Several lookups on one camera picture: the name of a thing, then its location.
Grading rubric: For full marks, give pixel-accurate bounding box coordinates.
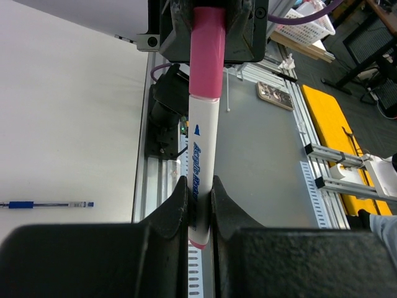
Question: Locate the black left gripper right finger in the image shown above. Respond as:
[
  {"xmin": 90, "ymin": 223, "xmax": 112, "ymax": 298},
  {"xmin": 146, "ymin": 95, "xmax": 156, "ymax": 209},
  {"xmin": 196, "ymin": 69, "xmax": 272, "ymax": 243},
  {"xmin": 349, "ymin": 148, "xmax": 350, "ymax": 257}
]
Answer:
[{"xmin": 211, "ymin": 177, "xmax": 396, "ymax": 297}]

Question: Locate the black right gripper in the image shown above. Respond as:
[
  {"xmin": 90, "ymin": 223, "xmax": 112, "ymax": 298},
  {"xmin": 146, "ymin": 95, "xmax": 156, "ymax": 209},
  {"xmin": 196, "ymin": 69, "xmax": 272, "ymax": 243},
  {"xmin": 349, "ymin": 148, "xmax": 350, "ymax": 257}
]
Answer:
[{"xmin": 137, "ymin": 1, "xmax": 269, "ymax": 64}]

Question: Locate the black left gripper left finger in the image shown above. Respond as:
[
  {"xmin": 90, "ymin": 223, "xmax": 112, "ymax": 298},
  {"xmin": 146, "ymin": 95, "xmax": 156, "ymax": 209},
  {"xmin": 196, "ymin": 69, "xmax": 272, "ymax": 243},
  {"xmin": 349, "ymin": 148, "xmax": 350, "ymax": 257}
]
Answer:
[{"xmin": 1, "ymin": 177, "xmax": 189, "ymax": 297}]

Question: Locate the pink marker cap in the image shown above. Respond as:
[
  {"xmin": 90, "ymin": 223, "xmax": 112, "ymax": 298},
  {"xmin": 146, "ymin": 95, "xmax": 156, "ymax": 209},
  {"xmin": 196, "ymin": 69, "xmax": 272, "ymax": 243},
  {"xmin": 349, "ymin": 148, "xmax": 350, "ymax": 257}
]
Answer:
[{"xmin": 189, "ymin": 7, "xmax": 226, "ymax": 99}]

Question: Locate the white acrylic marker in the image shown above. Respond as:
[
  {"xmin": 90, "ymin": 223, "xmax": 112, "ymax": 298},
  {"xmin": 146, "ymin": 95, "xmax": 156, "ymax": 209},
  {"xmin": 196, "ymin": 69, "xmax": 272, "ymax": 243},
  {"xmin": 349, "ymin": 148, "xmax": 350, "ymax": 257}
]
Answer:
[{"xmin": 187, "ymin": 95, "xmax": 220, "ymax": 249}]

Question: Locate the blue ballpoint pen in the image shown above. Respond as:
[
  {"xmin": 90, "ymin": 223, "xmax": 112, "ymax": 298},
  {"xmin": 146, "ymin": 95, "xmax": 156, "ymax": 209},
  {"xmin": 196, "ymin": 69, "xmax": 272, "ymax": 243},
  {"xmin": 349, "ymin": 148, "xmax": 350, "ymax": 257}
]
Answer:
[{"xmin": 1, "ymin": 201, "xmax": 94, "ymax": 209}]

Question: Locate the white plastic basket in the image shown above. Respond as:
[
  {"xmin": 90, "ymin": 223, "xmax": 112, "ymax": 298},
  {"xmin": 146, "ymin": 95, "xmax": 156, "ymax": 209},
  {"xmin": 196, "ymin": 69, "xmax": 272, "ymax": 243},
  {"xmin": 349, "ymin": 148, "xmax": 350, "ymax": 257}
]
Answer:
[{"xmin": 275, "ymin": 2, "xmax": 336, "ymax": 46}]

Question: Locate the yellow mat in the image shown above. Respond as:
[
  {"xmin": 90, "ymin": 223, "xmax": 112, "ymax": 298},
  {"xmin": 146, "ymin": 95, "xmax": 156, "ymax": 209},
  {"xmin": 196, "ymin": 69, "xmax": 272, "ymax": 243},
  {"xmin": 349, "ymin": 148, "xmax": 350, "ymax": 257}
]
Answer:
[{"xmin": 301, "ymin": 85, "xmax": 392, "ymax": 215}]

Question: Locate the white slotted cable duct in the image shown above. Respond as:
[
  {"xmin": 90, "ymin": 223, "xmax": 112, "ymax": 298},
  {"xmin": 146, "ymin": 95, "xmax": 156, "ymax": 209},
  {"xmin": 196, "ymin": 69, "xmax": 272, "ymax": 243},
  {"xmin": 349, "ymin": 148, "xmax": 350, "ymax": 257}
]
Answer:
[{"xmin": 178, "ymin": 133, "xmax": 205, "ymax": 298}]

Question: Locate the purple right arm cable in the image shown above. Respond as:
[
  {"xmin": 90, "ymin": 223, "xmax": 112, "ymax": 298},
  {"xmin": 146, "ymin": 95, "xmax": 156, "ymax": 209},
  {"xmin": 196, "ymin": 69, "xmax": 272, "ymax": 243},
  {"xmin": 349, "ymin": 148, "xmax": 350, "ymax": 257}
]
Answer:
[{"xmin": 151, "ymin": 0, "xmax": 345, "ymax": 81}]

